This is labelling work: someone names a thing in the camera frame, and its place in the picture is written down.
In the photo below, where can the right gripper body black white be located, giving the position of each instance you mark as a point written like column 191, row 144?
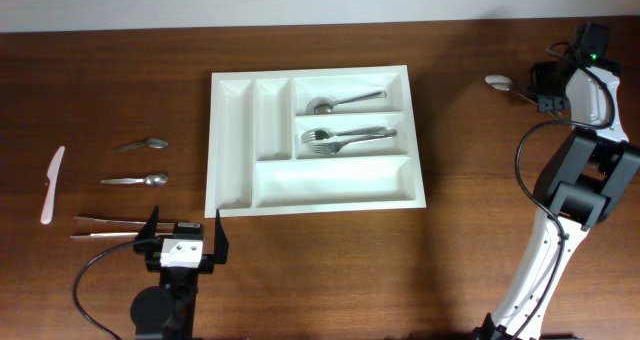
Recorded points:
column 543, row 88

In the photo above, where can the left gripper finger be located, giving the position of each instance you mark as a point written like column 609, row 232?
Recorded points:
column 221, row 246
column 148, row 231

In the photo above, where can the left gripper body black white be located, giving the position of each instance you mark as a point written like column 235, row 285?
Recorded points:
column 152, row 257

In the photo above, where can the metal tweezers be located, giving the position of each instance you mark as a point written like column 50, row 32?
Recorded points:
column 160, row 225

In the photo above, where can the large metal spoon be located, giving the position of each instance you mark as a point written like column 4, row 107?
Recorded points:
column 324, row 105
column 505, row 84

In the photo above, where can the metal fork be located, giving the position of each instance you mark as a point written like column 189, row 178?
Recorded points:
column 321, row 134
column 331, row 148

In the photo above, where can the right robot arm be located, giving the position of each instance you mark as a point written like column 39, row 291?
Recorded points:
column 581, row 184

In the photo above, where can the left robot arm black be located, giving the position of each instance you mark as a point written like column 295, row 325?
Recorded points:
column 167, row 310

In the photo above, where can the small metal teaspoon lower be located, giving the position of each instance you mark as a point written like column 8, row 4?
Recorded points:
column 157, row 179

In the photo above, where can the small metal teaspoon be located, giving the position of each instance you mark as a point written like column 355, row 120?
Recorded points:
column 154, row 143
column 157, row 179

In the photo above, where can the small metal teaspoon upper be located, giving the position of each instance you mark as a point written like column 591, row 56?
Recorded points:
column 154, row 143

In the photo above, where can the white plastic knife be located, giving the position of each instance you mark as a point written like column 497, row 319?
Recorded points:
column 52, row 175

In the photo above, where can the white plastic cutlery tray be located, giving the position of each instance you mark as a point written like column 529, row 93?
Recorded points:
column 257, row 164

